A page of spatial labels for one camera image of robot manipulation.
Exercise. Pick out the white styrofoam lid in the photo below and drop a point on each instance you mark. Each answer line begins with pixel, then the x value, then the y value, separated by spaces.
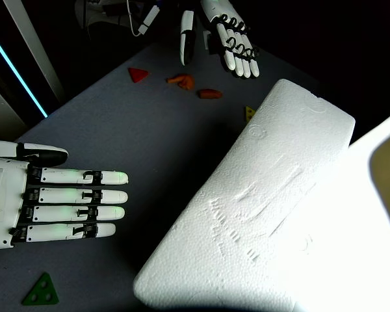
pixel 247 211

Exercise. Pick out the brown toy sausage piece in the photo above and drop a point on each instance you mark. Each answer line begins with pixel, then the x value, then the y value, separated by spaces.
pixel 209 94

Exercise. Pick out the orange toy chicken wing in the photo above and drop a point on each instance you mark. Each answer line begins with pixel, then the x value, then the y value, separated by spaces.
pixel 183 81

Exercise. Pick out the yellow triangle block three holes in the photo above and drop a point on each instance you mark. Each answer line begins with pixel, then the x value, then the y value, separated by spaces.
pixel 249 113

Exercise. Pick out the red triangle block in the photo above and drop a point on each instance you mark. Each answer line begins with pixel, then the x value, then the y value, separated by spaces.
pixel 138 74

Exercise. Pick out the grey table cloth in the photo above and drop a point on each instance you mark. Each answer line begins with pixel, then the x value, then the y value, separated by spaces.
pixel 133 130

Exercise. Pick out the cyan light strip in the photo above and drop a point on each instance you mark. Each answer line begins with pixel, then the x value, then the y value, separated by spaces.
pixel 18 73

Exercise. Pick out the pale grey panel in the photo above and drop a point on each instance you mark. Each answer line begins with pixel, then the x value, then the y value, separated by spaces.
pixel 1 110

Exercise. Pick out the green triangle block three holes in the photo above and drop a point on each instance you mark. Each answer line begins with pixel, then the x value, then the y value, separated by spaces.
pixel 40 292

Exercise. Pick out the white upright post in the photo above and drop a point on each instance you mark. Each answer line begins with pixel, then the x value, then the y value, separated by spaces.
pixel 35 45

